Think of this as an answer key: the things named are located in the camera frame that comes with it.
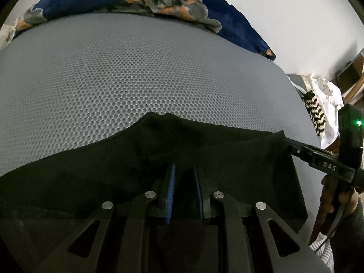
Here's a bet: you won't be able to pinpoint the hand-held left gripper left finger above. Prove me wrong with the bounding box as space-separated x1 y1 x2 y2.
34 163 177 273

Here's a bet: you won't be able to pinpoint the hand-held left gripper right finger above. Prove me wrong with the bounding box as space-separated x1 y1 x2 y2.
193 163 332 273

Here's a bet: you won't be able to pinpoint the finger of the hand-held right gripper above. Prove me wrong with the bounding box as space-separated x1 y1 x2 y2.
283 138 317 164

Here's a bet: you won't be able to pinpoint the black pants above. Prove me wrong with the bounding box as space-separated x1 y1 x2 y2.
0 112 309 273

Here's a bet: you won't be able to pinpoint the person's right forearm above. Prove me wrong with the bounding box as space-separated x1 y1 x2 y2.
329 196 364 273

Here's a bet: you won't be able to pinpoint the person's right hand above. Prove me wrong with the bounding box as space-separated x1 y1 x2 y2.
320 176 361 214

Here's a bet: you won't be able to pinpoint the black and white striped cloth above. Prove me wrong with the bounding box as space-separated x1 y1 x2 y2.
301 90 328 136

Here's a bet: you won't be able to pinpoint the wooden furniture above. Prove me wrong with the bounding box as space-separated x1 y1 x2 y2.
336 55 364 106

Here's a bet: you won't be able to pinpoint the grey striped cloth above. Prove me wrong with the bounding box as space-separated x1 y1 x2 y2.
308 239 335 266

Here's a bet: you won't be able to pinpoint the grey mesh mattress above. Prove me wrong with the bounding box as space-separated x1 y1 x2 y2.
0 11 323 177

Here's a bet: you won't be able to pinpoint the blue floral blanket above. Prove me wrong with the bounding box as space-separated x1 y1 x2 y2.
13 0 277 62

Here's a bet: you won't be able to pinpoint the white floral pillow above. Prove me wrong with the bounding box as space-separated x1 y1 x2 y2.
0 20 18 49

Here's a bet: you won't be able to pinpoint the black cable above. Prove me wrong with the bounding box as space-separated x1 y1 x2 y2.
313 173 358 252

